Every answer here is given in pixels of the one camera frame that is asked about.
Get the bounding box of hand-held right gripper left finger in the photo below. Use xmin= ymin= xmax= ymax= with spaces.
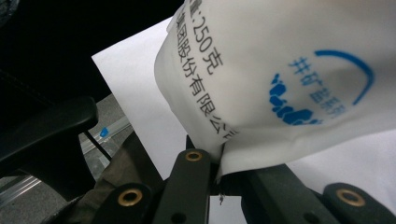
xmin=151 ymin=148 xmax=213 ymax=224

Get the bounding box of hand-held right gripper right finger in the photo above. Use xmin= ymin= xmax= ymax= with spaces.
xmin=221 ymin=163 xmax=342 ymax=224

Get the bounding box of white bag with blue print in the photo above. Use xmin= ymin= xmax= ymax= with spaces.
xmin=153 ymin=0 xmax=396 ymax=181

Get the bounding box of black rounded object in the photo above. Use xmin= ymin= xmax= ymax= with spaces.
xmin=0 ymin=95 xmax=99 ymax=202

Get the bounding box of aluminium floor rail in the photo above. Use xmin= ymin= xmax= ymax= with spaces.
xmin=0 ymin=115 xmax=132 ymax=208

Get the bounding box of thin black cable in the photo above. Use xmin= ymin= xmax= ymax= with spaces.
xmin=82 ymin=130 xmax=113 ymax=162

